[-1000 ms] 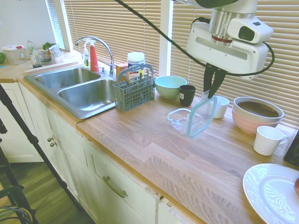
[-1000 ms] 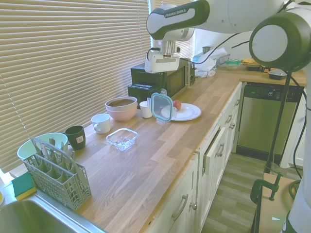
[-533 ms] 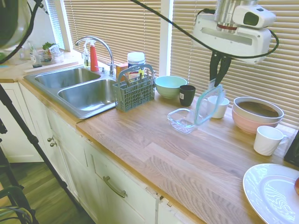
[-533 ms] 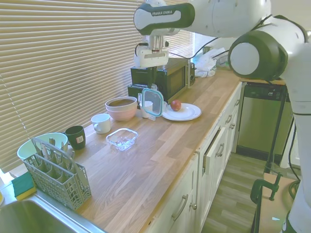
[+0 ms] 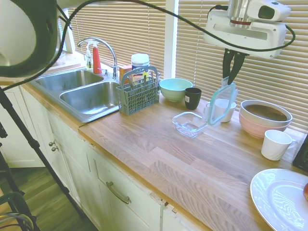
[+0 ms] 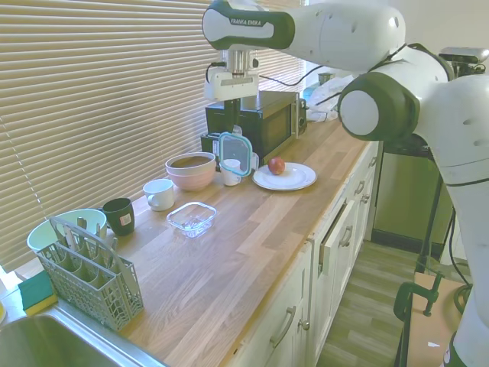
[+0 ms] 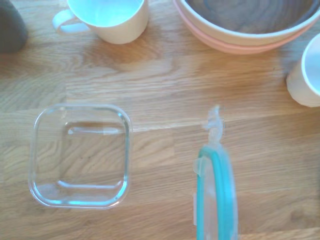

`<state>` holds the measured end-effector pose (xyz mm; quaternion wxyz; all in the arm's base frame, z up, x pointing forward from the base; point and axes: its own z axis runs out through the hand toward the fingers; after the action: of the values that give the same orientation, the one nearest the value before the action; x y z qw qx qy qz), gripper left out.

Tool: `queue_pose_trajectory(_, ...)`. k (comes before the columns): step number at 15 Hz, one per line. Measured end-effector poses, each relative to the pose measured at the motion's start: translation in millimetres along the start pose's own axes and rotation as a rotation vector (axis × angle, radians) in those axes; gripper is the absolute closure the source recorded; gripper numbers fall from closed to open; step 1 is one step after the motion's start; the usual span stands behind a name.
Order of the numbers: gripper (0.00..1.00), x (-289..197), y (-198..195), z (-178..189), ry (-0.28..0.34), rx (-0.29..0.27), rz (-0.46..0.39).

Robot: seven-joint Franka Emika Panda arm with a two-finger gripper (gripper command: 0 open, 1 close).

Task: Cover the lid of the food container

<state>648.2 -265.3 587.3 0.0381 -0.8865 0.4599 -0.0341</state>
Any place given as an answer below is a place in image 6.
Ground wide beige window blinds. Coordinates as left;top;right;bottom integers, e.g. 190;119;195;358
0;0;238;274

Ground black toaster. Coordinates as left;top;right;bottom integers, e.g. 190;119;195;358
200;132;227;162

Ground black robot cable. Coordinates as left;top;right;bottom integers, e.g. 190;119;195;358
206;42;406;108

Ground grey plastic cutlery basket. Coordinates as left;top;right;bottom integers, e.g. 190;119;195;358
36;216;145;332

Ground green cable bundle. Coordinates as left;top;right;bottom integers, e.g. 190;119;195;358
453;284;471;319

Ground clear glass food container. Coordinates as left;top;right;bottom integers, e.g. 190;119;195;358
166;201;218;239

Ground crumpled white plastic bag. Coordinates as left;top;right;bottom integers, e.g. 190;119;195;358
306;74;355;123

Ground long metal drawer handle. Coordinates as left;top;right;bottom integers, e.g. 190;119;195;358
270;305;297;349

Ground pink bowl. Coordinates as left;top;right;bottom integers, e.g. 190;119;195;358
167;167;217;192

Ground large white mug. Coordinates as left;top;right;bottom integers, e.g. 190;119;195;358
143;178;176;212

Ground black microwave oven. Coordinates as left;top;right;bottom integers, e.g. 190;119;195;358
205;90;303;158

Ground narrow beige window blinds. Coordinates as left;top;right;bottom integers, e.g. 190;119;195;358
242;45;308;93

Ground red apple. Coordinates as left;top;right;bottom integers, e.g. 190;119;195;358
267;156;287;176

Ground stainless steel sink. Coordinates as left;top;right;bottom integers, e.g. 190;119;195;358
0;305;169;367

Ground green and yellow sponge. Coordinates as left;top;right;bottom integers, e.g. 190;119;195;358
18;270;59;317

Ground clear lid with teal rim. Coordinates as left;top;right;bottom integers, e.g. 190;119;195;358
217;125;260;179

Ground beige bowl with brown inside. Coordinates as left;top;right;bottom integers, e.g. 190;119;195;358
165;151;217;179

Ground dark green cup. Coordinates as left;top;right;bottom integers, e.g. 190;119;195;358
97;197;135;237

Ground green clamp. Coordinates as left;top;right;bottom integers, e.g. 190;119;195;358
393;271;446;323

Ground white dinner plate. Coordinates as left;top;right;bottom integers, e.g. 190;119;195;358
251;161;319;191

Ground white kitchen cabinet run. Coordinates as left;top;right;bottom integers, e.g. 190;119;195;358
228;139;383;367

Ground white handled knife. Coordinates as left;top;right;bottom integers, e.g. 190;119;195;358
63;224;77;250

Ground mint green bowl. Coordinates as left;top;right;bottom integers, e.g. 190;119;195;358
26;208;108;256

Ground small white cup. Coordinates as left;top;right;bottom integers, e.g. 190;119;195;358
222;158;243;187

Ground stainless steel dishwasher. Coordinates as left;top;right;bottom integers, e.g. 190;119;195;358
372;141;456;246

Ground brown wooden board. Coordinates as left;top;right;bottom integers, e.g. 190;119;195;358
397;271;473;367

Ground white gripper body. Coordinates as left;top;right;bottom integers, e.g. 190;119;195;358
212;71;261;102

